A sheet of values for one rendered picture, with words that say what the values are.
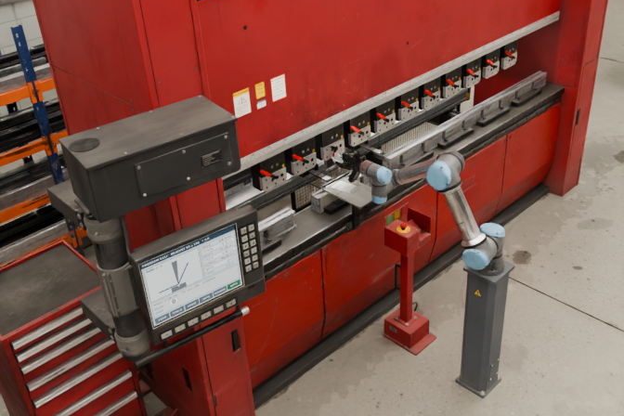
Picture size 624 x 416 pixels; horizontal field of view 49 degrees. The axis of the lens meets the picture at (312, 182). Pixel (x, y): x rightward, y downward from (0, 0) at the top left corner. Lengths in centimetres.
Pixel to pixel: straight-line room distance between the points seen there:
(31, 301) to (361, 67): 188
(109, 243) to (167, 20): 78
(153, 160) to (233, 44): 95
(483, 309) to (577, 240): 173
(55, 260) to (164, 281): 122
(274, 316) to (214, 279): 117
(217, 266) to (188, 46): 79
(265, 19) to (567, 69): 273
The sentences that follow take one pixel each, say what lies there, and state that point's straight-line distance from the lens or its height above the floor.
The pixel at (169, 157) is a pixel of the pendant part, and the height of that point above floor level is 189.
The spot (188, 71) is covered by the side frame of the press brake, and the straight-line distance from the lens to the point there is 255.
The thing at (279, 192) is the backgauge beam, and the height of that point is 93.
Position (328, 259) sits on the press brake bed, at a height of 67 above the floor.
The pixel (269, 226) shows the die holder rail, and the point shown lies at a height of 97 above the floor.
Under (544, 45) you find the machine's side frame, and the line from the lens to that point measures 521.
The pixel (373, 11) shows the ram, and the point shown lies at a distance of 349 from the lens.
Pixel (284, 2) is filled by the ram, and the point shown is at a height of 203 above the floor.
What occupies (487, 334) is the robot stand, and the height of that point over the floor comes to 42.
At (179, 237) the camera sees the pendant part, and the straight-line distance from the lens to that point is 228.
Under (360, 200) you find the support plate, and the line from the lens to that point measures 350.
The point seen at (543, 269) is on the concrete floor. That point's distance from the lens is 479.
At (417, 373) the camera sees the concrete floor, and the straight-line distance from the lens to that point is 398.
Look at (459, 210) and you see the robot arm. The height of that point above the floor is 116.
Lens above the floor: 286
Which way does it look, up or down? 30 degrees down
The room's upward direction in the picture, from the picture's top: 4 degrees counter-clockwise
